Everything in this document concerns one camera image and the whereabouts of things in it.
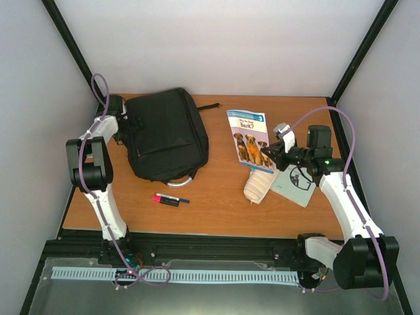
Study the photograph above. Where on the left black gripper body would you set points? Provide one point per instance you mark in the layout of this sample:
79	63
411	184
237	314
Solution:
124	131

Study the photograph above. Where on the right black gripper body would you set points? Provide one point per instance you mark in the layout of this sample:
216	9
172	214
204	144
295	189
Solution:
307	153

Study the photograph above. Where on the dog picture book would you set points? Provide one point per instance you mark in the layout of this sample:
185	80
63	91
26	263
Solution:
250	134

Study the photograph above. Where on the black student bag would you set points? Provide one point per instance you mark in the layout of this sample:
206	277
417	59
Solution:
176	144

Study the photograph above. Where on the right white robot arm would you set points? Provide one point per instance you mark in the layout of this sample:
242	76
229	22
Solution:
367	259

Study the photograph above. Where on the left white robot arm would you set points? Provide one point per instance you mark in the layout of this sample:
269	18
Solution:
91	170

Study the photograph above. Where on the grey booklet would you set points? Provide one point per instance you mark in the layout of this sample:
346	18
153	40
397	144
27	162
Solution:
294	184

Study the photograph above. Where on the beige fabric pencil case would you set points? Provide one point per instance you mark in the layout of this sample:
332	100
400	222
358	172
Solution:
258	185

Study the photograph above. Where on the blue cap pen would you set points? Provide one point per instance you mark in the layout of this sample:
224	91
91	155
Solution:
173	198

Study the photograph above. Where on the pink cap black highlighter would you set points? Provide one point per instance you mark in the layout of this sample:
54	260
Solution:
166	201

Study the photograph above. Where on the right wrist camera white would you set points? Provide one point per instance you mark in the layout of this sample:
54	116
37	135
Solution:
285	133

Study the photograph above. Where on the left black frame post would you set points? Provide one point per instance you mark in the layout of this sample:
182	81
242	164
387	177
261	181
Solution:
65	33

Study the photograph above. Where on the black frame post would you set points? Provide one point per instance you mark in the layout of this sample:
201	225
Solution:
371	35
65	33

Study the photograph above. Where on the black aluminium rail base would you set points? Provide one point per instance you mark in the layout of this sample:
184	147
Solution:
152	249

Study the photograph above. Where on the light blue cable duct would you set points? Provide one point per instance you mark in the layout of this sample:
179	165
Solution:
177	276

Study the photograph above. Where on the right black frame post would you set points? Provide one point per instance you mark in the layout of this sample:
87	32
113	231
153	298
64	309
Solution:
371	35

